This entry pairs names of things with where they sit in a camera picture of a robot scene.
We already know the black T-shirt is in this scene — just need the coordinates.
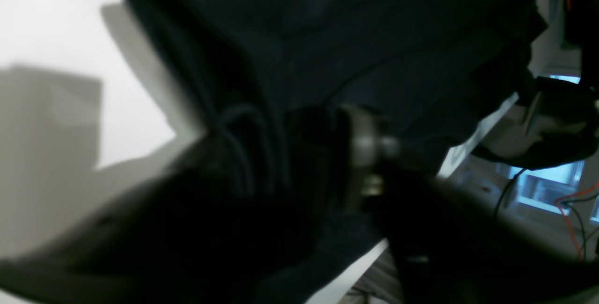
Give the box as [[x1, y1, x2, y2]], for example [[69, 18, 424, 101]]
[[127, 0, 543, 304]]

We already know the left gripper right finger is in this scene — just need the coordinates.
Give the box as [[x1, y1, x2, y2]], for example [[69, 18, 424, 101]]
[[336, 105, 598, 304]]

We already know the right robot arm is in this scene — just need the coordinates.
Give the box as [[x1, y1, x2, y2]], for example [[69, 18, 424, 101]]
[[472, 0, 598, 170]]

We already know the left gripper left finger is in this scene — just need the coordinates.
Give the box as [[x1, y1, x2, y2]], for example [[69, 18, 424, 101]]
[[1, 136, 328, 304]]

